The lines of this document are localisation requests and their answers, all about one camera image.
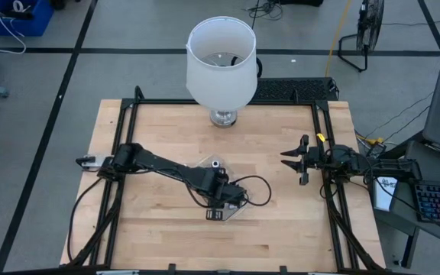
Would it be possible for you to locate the white paper sheet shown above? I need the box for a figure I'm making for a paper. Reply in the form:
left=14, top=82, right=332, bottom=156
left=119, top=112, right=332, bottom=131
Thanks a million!
left=371, top=176, right=400, bottom=212

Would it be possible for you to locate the black perforated tray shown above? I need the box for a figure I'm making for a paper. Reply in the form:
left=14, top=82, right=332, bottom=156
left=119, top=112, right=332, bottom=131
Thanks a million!
left=255, top=76, right=340, bottom=103

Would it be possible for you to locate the black table frame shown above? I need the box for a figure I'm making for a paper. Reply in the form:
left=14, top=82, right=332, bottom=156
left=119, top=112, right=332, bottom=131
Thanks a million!
left=66, top=85, right=386, bottom=273

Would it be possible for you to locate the blue plastic bin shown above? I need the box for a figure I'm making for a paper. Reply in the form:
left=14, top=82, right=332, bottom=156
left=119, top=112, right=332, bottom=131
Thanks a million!
left=0, top=0, right=56, bottom=38

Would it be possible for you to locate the backlit computer keyboard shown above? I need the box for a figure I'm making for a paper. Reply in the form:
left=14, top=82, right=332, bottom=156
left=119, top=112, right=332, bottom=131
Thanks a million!
left=413, top=182, right=440, bottom=225

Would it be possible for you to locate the yellow cable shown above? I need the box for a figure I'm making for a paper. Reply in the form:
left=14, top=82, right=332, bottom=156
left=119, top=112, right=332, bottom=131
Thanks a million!
left=324, top=0, right=354, bottom=78

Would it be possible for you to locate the clear plastic container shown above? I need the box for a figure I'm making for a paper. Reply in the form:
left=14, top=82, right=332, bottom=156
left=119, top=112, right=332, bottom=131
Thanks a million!
left=188, top=154, right=251, bottom=223

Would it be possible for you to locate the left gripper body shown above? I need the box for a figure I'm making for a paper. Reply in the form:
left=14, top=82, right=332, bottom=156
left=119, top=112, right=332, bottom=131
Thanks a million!
left=199, top=167, right=249, bottom=210

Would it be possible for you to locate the black floor fan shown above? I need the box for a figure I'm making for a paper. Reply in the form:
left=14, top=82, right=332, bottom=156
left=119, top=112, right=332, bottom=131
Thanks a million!
left=336, top=0, right=386, bottom=74

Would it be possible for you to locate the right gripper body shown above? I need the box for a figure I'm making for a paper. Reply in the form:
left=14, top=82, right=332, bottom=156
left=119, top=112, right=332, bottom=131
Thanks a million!
left=297, top=134, right=335, bottom=186

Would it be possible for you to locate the silver lamp with white shade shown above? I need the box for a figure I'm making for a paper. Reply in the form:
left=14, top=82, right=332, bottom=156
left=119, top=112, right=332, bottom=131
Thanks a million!
left=185, top=15, right=260, bottom=129

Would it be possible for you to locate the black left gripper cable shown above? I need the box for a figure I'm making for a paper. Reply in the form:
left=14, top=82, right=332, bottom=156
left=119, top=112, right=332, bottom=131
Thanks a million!
left=228, top=174, right=273, bottom=208

